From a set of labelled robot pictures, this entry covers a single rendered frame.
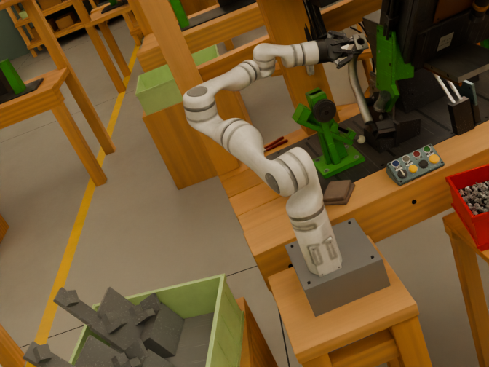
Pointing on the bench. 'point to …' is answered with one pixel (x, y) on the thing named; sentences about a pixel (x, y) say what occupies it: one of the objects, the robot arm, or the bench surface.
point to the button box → (414, 164)
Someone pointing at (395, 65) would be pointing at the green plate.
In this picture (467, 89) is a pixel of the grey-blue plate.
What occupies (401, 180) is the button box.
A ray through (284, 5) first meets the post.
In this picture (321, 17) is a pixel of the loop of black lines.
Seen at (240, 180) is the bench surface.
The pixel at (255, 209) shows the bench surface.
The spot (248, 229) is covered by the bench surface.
